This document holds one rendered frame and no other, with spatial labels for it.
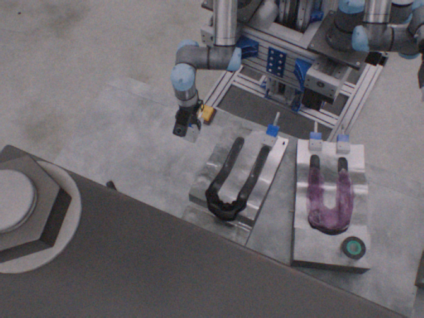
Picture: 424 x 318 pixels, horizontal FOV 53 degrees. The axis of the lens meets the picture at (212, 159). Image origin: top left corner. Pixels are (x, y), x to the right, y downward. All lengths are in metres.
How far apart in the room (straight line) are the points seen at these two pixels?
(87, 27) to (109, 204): 3.05
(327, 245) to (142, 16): 2.37
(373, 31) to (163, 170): 0.94
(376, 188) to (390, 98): 1.31
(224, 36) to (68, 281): 1.11
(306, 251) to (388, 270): 0.33
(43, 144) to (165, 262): 2.61
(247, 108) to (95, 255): 2.21
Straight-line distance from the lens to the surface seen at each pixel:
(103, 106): 1.98
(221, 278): 0.40
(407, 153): 2.85
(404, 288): 1.72
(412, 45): 1.45
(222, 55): 1.42
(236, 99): 2.61
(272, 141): 1.67
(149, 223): 0.42
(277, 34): 1.93
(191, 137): 1.65
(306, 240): 1.55
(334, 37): 1.77
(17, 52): 3.50
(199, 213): 1.62
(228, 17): 1.41
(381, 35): 1.42
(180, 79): 1.36
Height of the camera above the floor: 2.40
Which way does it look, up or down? 65 degrees down
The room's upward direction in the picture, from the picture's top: 8 degrees counter-clockwise
